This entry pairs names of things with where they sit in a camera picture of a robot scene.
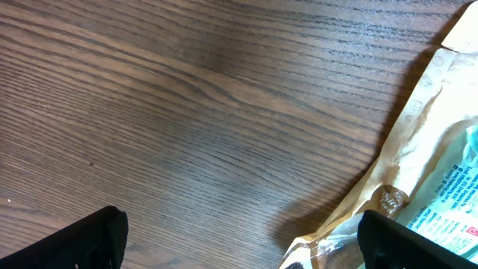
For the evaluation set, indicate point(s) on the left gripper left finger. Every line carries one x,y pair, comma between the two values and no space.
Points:
97,241

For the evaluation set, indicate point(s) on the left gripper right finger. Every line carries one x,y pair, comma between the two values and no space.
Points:
386,244

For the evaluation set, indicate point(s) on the brown white snack bag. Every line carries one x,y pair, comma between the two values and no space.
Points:
442,105

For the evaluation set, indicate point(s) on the teal tissue packet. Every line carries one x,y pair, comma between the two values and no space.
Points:
444,209

